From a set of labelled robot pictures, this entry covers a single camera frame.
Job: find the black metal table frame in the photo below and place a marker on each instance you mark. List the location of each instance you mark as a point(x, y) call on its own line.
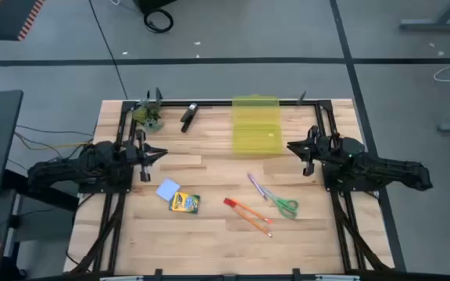
point(217, 103)

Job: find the orange pencil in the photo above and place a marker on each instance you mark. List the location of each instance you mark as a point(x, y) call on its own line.
point(252, 221)
point(254, 212)

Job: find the yellow translucent plastic pencil case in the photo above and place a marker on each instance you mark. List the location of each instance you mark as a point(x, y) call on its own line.
point(256, 132)

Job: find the lavender sticky note pad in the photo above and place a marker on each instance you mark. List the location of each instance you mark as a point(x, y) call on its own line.
point(168, 190)

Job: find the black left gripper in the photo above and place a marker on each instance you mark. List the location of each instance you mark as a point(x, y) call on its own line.
point(143, 156)

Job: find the yellow green crayon box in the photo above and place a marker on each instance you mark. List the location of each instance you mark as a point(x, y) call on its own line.
point(184, 203)

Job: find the small green artificial plant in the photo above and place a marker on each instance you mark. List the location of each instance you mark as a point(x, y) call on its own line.
point(148, 116)

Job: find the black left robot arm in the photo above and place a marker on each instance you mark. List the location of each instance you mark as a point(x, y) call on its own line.
point(92, 166)

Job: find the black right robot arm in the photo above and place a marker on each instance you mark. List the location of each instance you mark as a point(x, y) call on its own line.
point(385, 168)

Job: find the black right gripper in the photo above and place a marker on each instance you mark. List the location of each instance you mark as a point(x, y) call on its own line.
point(318, 150)

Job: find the red rectangular eraser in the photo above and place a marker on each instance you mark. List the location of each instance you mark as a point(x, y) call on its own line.
point(229, 202)

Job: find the black frame clamp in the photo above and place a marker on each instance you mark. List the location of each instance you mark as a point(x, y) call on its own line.
point(296, 273)
point(158, 273)

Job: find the black orange striped ramp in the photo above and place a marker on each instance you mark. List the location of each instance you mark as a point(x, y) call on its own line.
point(6, 19)

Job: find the dark equipment box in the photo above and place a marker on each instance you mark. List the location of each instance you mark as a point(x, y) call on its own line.
point(151, 4)

